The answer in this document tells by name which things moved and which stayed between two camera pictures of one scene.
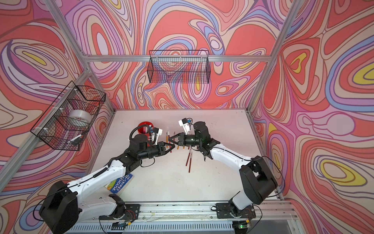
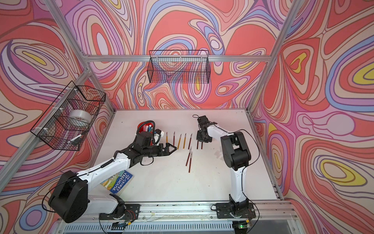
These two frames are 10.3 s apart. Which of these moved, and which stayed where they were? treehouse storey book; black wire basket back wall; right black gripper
Moved: right black gripper
Stayed: treehouse storey book; black wire basket back wall
